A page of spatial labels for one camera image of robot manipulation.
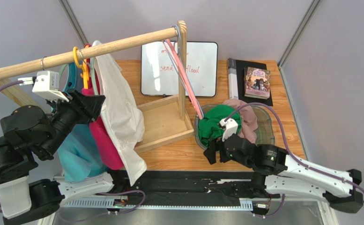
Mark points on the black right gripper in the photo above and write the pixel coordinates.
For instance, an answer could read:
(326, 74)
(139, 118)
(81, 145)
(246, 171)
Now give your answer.
(220, 148)

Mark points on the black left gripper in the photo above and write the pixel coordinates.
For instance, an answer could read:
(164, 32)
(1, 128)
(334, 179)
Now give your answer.
(88, 106)

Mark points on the green t shirt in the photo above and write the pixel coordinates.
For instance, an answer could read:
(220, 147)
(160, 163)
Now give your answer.
(208, 126)

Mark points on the white t shirt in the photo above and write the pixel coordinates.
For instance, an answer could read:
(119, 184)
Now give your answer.
(123, 121)

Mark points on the dusty pink t shirt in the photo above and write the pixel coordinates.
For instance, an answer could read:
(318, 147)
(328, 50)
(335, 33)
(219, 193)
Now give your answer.
(248, 119)

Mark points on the pale green hanger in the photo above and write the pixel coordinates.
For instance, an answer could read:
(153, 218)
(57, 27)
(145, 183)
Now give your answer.
(93, 77)

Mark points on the pink hanger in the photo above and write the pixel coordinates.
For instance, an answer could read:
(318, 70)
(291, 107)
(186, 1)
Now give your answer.
(181, 71)

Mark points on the light blue wire hanger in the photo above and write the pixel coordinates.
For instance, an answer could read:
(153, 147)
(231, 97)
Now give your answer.
(181, 92)

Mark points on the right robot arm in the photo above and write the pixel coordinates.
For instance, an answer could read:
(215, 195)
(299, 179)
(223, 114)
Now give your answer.
(277, 172)

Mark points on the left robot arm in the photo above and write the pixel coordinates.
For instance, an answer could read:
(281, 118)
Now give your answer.
(30, 133)

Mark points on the magenta t shirt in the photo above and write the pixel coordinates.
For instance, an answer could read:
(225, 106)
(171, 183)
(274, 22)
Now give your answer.
(108, 152)

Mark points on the yellow plastic hanger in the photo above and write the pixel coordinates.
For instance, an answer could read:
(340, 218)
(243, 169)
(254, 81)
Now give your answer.
(83, 67)

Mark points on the light blue t shirt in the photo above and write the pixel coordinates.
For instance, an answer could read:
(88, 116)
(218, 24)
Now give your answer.
(79, 155)

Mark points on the clear blue plastic tub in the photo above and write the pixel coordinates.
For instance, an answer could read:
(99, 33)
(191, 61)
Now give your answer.
(264, 131)

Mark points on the wooden clothes rack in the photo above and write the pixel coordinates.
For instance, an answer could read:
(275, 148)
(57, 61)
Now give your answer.
(164, 121)

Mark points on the illustrated paperback book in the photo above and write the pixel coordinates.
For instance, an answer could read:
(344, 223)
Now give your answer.
(257, 83)

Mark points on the white board with red writing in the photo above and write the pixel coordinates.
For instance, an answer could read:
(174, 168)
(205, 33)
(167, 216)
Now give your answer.
(159, 76)

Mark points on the black binder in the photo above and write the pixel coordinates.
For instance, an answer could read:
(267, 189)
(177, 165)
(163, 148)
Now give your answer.
(244, 75)

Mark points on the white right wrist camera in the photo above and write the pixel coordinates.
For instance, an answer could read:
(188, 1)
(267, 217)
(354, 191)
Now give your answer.
(229, 127)

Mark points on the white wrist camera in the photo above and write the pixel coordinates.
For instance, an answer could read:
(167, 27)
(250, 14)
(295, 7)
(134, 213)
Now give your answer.
(229, 127)
(45, 85)

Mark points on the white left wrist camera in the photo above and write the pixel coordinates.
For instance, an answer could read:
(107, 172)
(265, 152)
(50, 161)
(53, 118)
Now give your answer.
(45, 85)

